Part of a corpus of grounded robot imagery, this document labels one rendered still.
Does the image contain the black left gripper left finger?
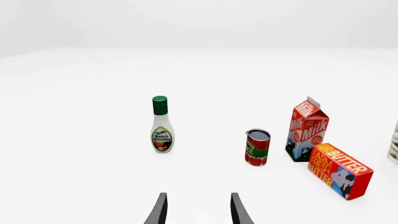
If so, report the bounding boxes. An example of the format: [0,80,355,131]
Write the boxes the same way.
[143,192,169,224]

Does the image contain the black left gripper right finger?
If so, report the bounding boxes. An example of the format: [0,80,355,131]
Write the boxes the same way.
[230,192,256,224]

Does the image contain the pale woven basket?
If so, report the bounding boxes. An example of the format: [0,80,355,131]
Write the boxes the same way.
[386,121,398,166]

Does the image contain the red tomato sauce tin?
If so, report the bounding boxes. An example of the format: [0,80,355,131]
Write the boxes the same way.
[244,128,272,167]

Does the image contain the ranch dressing bottle green cap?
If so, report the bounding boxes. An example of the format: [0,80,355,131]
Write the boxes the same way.
[150,95,176,154]

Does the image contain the red milk carton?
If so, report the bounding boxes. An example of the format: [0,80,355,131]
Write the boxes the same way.
[285,95,330,163]

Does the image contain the red butter box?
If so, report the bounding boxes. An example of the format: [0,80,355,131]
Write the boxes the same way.
[307,142,374,202]

